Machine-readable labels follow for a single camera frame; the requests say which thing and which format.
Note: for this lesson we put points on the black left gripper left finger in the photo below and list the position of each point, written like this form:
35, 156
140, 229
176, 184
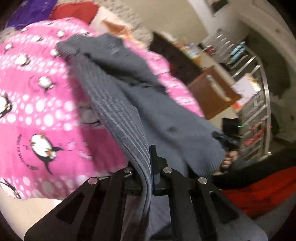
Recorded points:
96, 210

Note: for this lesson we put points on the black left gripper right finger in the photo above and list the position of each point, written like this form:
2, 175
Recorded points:
198, 209

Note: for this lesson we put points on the grey striped garment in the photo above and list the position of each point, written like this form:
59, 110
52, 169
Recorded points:
137, 112

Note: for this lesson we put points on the right hand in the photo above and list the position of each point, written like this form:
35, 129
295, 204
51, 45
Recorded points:
230, 157

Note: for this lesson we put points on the metal drying rack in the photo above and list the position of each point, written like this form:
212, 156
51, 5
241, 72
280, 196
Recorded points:
249, 80

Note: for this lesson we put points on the brown wooden chair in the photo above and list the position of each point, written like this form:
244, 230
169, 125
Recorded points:
212, 92

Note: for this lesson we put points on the pink penguin blanket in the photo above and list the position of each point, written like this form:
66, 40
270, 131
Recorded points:
51, 140

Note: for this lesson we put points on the floral grey duvet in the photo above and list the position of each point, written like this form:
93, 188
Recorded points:
126, 13

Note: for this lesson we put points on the orange fringed scarf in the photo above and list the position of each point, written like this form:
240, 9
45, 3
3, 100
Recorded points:
117, 30

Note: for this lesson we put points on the white pillow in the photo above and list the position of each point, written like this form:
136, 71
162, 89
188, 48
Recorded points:
104, 13

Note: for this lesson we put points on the red pillow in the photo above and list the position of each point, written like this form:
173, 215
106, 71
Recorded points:
84, 11

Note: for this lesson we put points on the purple tote bag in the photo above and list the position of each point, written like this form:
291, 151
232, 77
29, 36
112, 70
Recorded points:
31, 11

